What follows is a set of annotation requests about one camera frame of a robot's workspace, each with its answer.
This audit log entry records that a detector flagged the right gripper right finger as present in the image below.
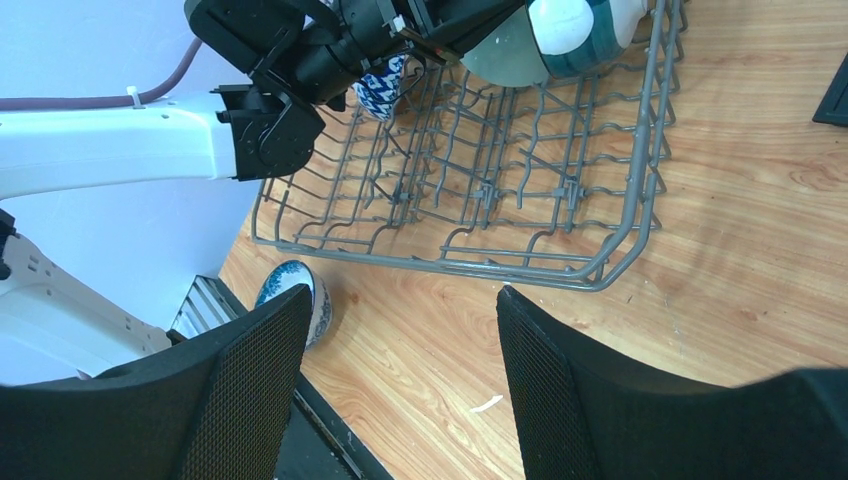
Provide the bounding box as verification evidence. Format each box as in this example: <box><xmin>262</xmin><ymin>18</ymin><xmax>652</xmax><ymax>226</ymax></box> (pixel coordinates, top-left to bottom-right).
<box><xmin>496</xmin><ymin>286</ymin><xmax>847</xmax><ymax>479</ymax></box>

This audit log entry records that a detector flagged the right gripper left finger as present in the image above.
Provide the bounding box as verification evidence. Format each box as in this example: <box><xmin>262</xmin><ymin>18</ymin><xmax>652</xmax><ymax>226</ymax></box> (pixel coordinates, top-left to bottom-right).
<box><xmin>1</xmin><ymin>295</ymin><xmax>310</xmax><ymax>479</ymax></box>

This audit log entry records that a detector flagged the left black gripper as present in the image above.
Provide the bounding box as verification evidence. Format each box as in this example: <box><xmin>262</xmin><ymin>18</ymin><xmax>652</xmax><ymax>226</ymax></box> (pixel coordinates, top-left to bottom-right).
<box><xmin>390</xmin><ymin>0</ymin><xmax>525</xmax><ymax>65</ymax></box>

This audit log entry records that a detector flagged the blue zigzag pattern bowl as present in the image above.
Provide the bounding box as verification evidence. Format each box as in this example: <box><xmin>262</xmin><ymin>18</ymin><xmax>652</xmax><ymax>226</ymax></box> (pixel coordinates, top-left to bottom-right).
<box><xmin>353</xmin><ymin>54</ymin><xmax>406</xmax><ymax>122</ymax></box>

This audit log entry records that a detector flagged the dark blue white bowl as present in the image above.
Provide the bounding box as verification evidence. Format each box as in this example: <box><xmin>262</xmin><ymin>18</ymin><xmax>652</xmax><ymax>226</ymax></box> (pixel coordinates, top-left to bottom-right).
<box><xmin>525</xmin><ymin>0</ymin><xmax>648</xmax><ymax>79</ymax></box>

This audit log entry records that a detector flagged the blue floral white bowl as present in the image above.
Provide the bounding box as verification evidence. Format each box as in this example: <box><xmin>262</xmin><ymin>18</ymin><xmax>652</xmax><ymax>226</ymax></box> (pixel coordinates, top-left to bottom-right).
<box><xmin>254</xmin><ymin>260</ymin><xmax>333</xmax><ymax>351</ymax></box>

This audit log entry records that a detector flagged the grey wire dish rack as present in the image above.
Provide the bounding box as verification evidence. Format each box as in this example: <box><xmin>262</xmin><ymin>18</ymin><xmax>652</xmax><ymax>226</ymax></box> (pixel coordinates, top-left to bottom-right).
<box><xmin>248</xmin><ymin>1</ymin><xmax>688</xmax><ymax>291</ymax></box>

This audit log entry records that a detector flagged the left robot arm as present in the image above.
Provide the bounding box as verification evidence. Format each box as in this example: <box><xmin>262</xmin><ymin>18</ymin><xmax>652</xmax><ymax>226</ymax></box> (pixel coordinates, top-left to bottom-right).
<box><xmin>1</xmin><ymin>1</ymin><xmax>520</xmax><ymax>376</ymax></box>

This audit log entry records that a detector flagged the pale green bowl middle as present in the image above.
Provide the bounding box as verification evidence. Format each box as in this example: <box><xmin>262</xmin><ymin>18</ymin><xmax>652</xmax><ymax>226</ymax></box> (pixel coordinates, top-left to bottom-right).
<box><xmin>461</xmin><ymin>23</ymin><xmax>549</xmax><ymax>88</ymax></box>

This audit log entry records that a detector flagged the black white checkerboard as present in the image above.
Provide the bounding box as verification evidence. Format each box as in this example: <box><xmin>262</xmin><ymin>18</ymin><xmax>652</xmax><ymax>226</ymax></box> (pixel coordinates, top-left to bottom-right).
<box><xmin>812</xmin><ymin>56</ymin><xmax>848</xmax><ymax>128</ymax></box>

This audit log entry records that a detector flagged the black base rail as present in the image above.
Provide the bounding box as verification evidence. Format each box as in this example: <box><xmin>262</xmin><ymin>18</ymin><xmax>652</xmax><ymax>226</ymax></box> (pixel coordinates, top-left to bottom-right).
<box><xmin>167</xmin><ymin>276</ymin><xmax>392</xmax><ymax>480</ymax></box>

